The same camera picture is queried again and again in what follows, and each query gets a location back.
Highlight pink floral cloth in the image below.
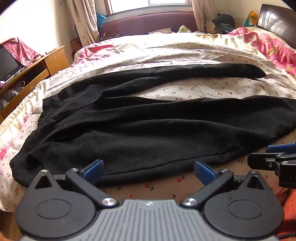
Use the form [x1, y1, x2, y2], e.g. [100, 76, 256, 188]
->
[0, 37, 42, 68]

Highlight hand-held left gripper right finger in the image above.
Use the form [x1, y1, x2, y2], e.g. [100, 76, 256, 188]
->
[181, 161, 269, 208]

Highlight beige curtain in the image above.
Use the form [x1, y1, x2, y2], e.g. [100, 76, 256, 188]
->
[191, 0, 218, 33]
[66, 0, 100, 45]

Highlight dark wooden headboard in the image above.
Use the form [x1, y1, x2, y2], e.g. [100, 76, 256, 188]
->
[257, 3, 296, 49]

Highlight blue plastic bag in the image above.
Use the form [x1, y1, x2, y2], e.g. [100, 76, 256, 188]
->
[97, 13, 108, 29]

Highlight colourful packet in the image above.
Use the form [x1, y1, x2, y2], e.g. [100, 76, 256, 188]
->
[243, 10, 258, 27]

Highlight pink floral quilt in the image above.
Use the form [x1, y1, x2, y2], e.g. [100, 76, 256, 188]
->
[227, 27, 296, 78]

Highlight maroon sofa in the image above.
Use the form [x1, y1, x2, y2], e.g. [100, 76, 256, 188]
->
[100, 11, 201, 38]

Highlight cherry print quilt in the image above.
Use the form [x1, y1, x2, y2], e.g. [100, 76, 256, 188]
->
[0, 31, 296, 212]

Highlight brown handbag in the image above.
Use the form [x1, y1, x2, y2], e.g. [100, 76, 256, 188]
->
[100, 30, 121, 39]

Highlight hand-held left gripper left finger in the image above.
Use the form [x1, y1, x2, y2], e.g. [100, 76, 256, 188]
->
[28, 159, 119, 208]

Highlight papers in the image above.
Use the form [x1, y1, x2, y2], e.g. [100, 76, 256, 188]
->
[148, 28, 173, 34]

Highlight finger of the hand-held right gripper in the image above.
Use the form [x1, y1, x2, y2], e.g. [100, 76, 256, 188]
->
[265, 143, 296, 154]
[247, 153, 296, 173]

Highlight black pants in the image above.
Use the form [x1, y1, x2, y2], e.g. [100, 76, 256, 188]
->
[10, 63, 296, 189]

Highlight window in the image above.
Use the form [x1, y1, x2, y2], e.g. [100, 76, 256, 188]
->
[104, 0, 193, 15]

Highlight person's orange clothing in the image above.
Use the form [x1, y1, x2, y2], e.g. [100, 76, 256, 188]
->
[275, 188, 296, 241]

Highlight red box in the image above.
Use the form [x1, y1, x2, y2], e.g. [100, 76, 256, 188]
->
[70, 38, 82, 50]

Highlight wooden cabinet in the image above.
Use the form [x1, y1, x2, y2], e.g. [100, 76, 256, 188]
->
[0, 45, 70, 123]

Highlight black television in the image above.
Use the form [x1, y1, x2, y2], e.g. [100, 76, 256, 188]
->
[0, 44, 25, 80]

